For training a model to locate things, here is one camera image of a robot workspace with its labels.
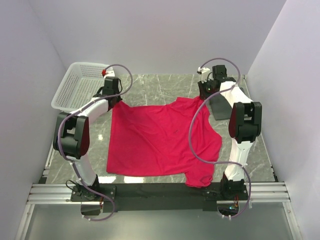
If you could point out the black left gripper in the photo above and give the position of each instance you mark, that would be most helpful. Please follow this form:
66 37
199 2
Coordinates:
119 99

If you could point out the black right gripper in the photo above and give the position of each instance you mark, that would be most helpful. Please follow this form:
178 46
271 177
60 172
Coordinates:
203 95

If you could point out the white perforated plastic basket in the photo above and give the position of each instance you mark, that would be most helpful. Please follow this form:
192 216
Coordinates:
80 82

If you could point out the crimson red t-shirt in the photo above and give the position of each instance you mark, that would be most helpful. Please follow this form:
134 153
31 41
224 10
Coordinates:
162 140

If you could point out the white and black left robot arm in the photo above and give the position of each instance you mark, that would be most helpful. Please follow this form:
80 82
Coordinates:
72 136

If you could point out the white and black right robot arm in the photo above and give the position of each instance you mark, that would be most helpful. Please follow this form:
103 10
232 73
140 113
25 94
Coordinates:
245 123

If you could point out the black wedge block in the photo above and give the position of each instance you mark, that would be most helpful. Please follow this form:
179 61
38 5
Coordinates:
220 107

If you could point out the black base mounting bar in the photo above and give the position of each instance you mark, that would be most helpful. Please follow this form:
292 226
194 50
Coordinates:
158 196

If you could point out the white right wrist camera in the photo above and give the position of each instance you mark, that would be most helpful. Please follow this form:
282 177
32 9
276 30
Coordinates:
204 73

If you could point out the aluminium frame rail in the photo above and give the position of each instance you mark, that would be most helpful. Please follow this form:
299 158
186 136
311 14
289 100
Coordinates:
49 194

